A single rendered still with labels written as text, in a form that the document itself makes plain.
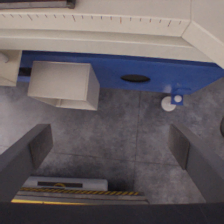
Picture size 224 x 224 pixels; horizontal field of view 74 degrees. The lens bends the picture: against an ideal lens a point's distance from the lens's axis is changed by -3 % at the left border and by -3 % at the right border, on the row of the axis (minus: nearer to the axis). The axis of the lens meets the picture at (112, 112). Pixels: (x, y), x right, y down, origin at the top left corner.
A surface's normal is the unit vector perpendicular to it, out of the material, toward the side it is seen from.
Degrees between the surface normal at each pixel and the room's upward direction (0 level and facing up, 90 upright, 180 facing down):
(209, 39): 90
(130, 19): 90
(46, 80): 0
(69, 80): 0
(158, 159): 0
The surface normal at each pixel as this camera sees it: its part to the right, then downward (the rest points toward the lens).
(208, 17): -0.05, -0.12
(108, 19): -0.10, 0.99
